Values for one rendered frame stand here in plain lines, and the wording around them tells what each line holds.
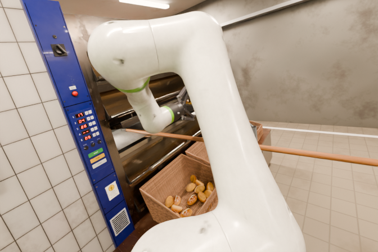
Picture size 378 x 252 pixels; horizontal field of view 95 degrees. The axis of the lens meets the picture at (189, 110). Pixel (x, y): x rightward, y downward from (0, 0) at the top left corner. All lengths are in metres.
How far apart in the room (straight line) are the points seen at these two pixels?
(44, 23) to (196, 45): 0.98
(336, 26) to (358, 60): 0.69
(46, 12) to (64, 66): 0.27
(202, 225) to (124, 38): 0.34
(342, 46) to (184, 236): 4.10
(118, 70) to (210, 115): 0.19
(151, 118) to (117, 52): 0.44
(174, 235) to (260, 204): 0.14
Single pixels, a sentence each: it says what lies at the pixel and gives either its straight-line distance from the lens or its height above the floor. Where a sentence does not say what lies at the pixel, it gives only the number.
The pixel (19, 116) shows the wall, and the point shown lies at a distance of 1.17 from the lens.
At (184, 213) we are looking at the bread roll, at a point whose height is 0.64.
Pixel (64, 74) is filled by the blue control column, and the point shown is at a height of 1.77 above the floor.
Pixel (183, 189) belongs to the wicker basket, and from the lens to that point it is 1.80.
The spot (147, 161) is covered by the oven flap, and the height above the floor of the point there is 0.99.
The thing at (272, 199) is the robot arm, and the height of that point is 1.47.
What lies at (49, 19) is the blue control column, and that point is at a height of 2.05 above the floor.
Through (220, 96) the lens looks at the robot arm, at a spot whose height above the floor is 1.63.
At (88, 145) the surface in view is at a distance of 1.24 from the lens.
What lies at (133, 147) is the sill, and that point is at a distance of 1.43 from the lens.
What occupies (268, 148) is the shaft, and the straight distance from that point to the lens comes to 1.04.
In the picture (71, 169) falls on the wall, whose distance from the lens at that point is 1.27.
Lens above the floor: 1.70
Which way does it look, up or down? 15 degrees down
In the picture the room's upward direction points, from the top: 11 degrees counter-clockwise
